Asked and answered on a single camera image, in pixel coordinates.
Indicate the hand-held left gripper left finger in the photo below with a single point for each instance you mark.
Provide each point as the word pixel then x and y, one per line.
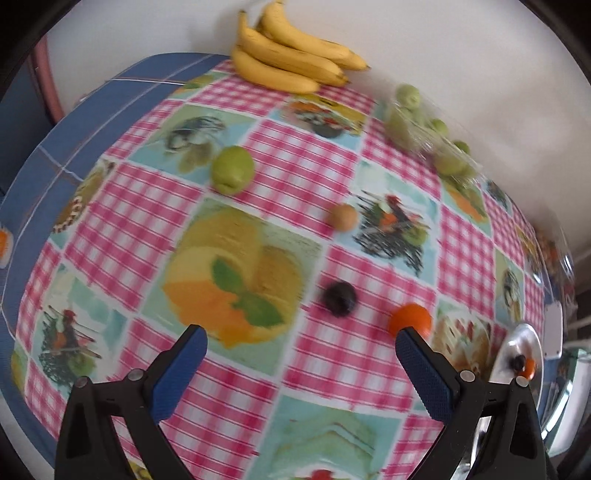
pixel 180 369

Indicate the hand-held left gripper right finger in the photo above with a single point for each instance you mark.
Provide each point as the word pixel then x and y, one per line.
pixel 425 369

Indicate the small orange mandarin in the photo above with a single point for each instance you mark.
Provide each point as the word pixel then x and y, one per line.
pixel 531 366
pixel 408 316

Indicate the dark cherry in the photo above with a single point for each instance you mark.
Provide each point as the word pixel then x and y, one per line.
pixel 339 299
pixel 519 361

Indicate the brown longan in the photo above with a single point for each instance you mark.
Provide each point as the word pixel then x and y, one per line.
pixel 343 217

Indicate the green jujube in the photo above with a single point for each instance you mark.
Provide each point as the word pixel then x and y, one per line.
pixel 233 170

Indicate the white plastic box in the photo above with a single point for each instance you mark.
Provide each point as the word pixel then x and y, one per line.
pixel 554 332

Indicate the clear plastic lidded container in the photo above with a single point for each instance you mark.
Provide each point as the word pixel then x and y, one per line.
pixel 558 258

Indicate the orange bottle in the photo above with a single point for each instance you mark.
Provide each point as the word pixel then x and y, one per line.
pixel 3 242

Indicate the clear plastic tray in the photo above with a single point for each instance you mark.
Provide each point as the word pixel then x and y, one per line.
pixel 415 138

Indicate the pink checked printed tablecloth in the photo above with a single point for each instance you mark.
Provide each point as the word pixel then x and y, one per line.
pixel 286 152

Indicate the clear tray of green fruit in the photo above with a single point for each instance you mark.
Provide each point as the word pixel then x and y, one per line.
pixel 408 97

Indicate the yellow banana bunch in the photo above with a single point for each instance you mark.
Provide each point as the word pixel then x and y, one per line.
pixel 286 60

